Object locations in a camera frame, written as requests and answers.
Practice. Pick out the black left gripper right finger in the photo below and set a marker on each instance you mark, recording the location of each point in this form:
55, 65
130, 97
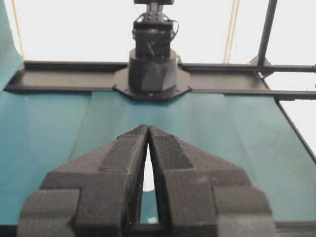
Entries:
202, 195

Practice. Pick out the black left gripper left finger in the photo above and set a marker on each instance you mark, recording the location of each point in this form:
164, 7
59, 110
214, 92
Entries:
91, 196

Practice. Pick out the black octagonal right base plate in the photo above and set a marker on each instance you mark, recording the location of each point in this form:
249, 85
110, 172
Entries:
152, 87

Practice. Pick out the black metal frame rail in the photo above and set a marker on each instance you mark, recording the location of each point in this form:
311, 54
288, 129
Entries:
235, 79

